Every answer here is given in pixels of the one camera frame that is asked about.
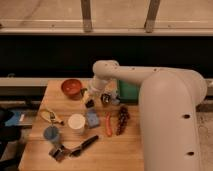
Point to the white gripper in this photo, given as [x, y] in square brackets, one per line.
[86, 96]

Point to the black eraser block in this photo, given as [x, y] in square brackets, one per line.
[89, 104]

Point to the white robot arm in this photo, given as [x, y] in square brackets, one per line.
[167, 102]

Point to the green plastic tray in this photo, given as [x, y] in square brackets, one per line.
[127, 93]

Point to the red bowl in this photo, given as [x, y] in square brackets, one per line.
[72, 88]

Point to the small metal cup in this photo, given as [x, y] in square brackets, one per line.
[106, 99]

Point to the blue sponge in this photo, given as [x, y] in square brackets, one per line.
[92, 118]

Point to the white cylindrical container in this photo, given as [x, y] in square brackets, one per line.
[77, 123]

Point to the yellow banana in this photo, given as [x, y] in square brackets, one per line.
[51, 116]

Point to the orange carrot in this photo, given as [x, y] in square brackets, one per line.
[108, 125]

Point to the bunch of dark grapes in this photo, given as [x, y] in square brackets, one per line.
[123, 117]

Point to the blue cup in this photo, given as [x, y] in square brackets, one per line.
[52, 134]

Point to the metal clip tool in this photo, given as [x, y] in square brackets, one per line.
[59, 152]

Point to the blue object off table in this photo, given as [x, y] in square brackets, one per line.
[16, 119]

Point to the black handled spatula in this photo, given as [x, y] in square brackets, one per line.
[75, 152]

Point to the left window frame post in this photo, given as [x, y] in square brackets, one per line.
[86, 15]

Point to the window frame post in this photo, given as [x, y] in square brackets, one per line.
[86, 15]
[151, 15]

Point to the right window frame post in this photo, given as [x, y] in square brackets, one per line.
[151, 15]

